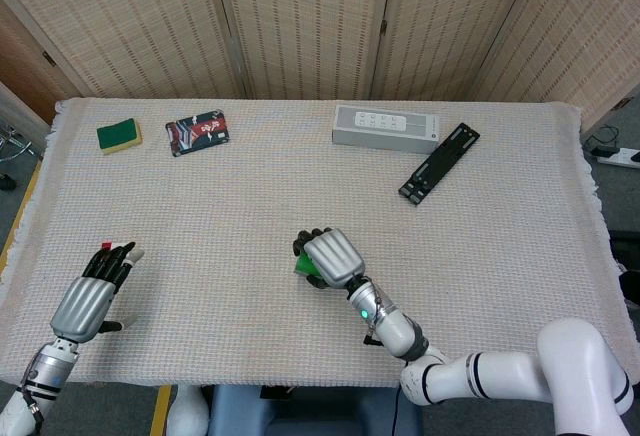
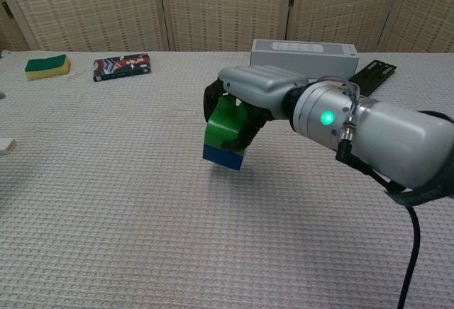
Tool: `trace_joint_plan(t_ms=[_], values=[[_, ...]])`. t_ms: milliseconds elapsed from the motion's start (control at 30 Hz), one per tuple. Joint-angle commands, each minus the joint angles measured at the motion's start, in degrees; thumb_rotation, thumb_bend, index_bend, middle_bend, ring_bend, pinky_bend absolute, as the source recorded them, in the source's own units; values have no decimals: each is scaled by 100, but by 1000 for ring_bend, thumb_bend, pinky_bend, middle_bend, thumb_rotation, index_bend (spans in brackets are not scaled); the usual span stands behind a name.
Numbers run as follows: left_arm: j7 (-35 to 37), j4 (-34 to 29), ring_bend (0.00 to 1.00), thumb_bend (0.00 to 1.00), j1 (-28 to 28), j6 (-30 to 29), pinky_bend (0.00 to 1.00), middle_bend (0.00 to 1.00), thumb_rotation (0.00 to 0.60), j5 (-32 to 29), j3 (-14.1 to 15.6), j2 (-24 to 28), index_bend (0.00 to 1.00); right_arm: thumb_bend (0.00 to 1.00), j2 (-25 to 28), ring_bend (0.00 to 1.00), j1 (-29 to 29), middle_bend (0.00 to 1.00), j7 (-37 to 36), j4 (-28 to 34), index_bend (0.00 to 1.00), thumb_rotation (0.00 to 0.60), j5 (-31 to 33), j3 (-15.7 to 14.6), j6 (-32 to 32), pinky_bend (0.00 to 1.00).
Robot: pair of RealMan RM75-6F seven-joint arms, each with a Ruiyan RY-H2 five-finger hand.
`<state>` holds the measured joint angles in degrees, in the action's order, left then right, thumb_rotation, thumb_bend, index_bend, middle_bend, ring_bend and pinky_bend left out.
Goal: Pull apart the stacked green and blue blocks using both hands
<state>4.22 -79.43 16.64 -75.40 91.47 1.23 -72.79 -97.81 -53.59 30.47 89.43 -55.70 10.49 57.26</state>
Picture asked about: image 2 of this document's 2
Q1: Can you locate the grey rectangular carton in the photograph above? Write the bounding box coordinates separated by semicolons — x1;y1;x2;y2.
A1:
250;38;360;80

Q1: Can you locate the green and blue block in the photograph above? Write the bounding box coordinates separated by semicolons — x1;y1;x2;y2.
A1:
207;95;249;157

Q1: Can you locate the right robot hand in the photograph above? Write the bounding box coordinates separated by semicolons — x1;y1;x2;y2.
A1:
202;65;309;152

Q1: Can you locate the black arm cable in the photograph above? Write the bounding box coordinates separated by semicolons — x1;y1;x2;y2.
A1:
397;205;422;309

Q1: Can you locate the white woven tablecloth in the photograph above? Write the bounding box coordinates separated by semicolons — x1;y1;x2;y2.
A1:
0;50;454;309

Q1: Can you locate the patterned card box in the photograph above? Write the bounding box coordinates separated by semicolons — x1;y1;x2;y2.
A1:
93;52;153;83

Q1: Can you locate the beige folding screen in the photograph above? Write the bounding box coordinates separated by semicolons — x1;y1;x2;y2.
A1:
0;0;454;54

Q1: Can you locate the blue and green cube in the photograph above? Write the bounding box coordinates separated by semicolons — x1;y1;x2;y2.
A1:
202;144;245;172

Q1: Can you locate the black slotted metal plate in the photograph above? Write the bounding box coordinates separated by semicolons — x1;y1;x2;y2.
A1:
349;60;397;97

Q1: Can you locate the green and yellow sponge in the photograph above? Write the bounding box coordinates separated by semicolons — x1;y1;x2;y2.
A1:
24;54;71;82

